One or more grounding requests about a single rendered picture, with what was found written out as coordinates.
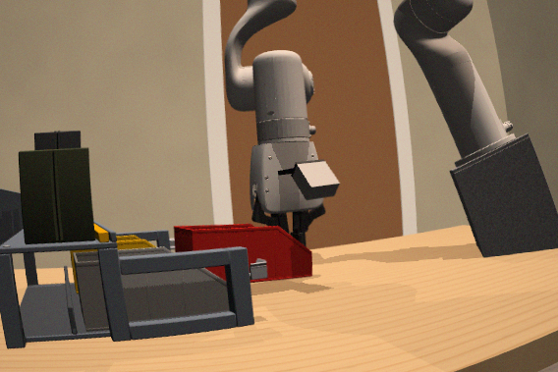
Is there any red bin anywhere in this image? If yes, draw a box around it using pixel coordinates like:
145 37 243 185
174 224 308 283

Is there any yellow open bin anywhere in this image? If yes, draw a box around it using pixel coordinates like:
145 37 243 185
70 236 156 293

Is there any dark grey metal shelf frame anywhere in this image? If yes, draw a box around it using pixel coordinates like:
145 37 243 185
0 188 267 348

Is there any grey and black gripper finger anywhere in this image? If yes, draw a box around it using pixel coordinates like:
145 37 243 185
290 205 325 247
251 196 292 236

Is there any yellow long thin bar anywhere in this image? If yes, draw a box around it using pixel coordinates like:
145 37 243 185
94 224 109 242

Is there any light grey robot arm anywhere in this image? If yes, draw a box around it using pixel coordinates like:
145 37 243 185
225 0 516 200

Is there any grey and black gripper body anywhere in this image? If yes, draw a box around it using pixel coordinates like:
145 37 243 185
250 137 323 214

